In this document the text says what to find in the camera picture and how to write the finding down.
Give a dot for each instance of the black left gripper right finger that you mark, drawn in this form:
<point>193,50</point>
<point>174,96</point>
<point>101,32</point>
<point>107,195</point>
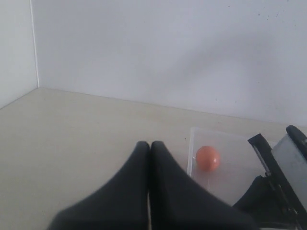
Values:
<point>178,203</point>

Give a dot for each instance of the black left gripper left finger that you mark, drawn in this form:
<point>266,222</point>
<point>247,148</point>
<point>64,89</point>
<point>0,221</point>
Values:
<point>120,204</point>

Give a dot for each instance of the brown egg far left back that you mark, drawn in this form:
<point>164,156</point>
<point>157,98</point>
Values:
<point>207,158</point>

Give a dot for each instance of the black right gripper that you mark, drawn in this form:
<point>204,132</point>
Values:
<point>266,202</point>

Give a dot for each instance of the clear plastic tray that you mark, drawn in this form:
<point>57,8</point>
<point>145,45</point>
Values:
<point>239,166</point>

